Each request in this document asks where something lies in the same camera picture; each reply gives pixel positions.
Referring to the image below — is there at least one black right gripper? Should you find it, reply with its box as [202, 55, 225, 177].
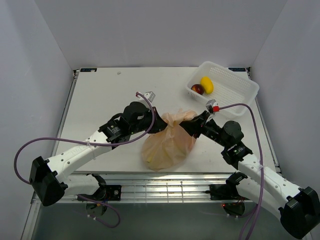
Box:
[178, 110, 229, 148]

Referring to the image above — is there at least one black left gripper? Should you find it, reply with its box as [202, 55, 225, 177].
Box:
[130, 107, 169, 135]

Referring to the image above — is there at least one banana print plastic bag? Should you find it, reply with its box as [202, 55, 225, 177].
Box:
[141, 110, 197, 171]

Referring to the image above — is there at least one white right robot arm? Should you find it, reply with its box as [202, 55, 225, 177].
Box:
[180, 111, 320, 240]

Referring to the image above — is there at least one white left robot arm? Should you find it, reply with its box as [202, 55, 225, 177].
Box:
[29, 101, 168, 207]

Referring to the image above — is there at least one dark red apple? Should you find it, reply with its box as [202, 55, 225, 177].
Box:
[191, 84, 205, 95]

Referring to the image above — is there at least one yellow lemon fruit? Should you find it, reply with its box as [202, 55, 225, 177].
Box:
[200, 76, 214, 95]

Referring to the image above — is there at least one white plastic basket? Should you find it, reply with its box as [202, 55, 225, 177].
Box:
[185, 61, 260, 107]

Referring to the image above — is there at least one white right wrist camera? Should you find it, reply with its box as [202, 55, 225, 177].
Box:
[205, 99, 219, 122]

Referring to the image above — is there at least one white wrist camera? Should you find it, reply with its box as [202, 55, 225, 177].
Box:
[205, 99, 219, 122]
[136, 91, 156, 103]

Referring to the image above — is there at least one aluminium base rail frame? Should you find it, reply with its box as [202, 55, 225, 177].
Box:
[21, 66, 313, 240]

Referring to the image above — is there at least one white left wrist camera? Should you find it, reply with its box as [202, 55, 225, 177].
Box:
[136, 91, 156, 103]

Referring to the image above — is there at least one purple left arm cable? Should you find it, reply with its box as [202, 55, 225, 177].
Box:
[13, 92, 156, 229]

